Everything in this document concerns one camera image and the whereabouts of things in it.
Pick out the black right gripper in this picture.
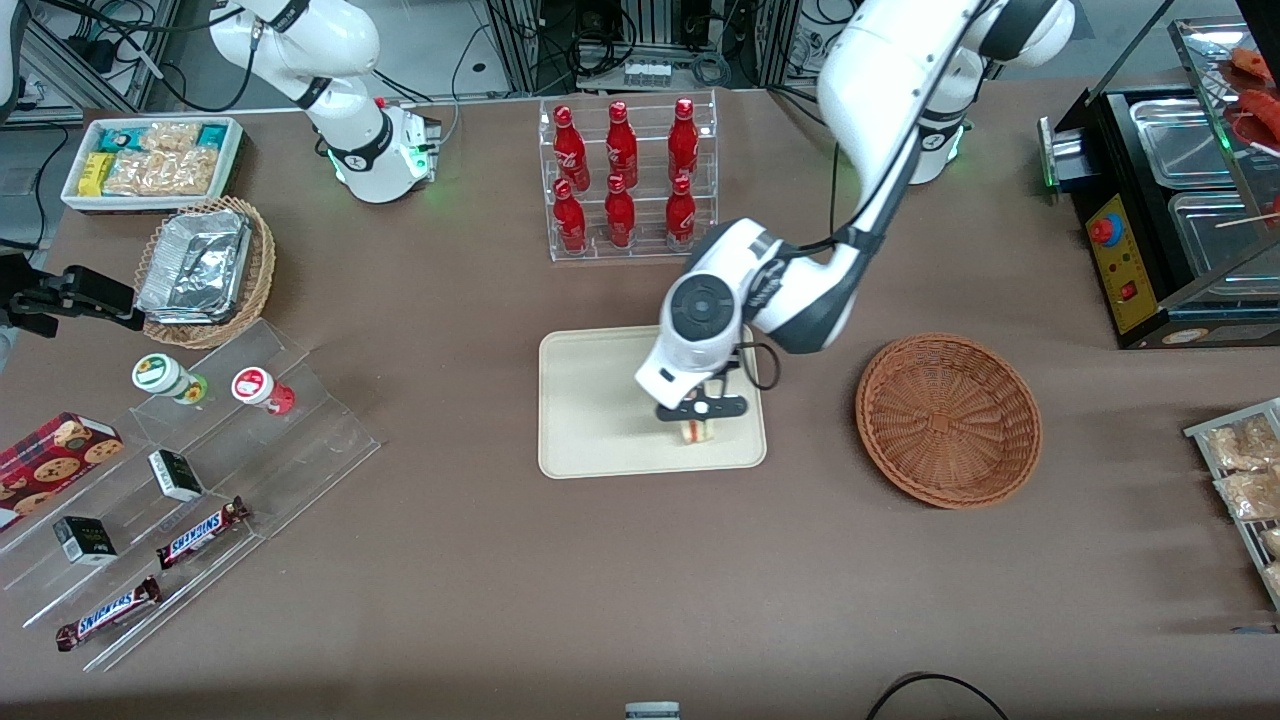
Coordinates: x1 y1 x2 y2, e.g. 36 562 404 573
0 258 147 338

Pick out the cream plastic tray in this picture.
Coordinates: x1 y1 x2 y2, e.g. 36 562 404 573
538 320 768 480

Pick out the aluminium foil tray stack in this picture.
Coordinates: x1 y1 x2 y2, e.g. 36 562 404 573
136 209 253 325

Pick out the light wicker basket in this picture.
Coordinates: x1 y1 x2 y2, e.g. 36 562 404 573
133 196 277 350

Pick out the round brown wicker basket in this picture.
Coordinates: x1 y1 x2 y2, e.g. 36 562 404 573
855 333 1043 510

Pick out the white rectangular bin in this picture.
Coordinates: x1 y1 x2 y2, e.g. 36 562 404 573
60 116 245 214

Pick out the green lid cup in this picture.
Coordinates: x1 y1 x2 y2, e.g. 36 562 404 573
132 353 209 405

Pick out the clear cracker bag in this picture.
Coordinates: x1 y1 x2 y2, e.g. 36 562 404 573
140 121 202 154
104 149 220 197

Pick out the red tartan cookie box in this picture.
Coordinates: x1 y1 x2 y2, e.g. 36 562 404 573
0 412 126 532

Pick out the red lid cup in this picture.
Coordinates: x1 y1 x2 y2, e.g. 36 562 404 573
231 367 296 416

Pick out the small black carton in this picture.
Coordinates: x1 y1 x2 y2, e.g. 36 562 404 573
52 516 118 567
148 449 205 503

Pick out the red cola bottle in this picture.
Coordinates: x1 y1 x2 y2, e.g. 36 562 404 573
604 173 637 248
668 97 700 183
553 104 591 191
606 100 639 189
665 175 697 248
553 178 588 254

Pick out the clear acrylic stepped display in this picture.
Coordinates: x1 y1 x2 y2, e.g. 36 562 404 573
0 318 382 673

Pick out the clear acrylic bottle rack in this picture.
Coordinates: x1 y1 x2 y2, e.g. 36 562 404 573
538 90 719 263

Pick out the snickers chocolate bar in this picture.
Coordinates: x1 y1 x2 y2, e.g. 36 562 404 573
55 576 163 652
156 497 251 571

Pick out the black food warmer cabinet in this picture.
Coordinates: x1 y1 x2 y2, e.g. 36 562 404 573
1037 0 1280 351

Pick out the steel warmer pan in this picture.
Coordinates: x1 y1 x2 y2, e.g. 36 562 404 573
1168 190 1280 283
1130 97 1241 191

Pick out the red food piece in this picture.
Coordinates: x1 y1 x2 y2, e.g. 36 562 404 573
1226 46 1277 83
1235 88 1280 153

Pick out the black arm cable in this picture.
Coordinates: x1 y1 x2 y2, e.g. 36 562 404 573
715 140 886 393

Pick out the black floor cable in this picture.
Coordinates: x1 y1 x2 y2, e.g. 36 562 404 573
865 672 1011 720

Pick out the grey wire tray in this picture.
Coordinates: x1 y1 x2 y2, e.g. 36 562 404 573
1183 398 1280 613

